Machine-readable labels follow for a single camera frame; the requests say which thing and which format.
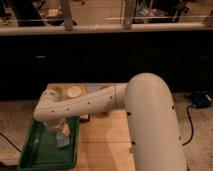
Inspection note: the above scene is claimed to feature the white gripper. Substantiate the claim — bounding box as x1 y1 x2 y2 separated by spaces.
44 119 70 137

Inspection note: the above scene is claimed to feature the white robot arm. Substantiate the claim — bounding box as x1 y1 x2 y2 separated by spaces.
34 73 187 171

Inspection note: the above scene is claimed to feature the green plastic tray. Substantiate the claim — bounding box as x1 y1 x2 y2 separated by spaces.
17 117 79 171

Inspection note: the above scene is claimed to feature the small dark block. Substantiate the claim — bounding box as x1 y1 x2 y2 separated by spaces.
80 114 90 123

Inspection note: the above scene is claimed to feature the black power adapter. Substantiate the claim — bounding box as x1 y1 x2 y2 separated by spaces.
192 94 212 108

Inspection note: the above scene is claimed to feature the black cable left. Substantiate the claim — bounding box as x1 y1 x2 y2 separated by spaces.
0 132 23 154

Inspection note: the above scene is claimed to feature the black cable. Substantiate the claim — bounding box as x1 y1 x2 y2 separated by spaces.
0 132 23 154
182 104 197 146

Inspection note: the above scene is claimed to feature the black cable right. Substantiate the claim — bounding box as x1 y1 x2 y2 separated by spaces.
182 104 197 146

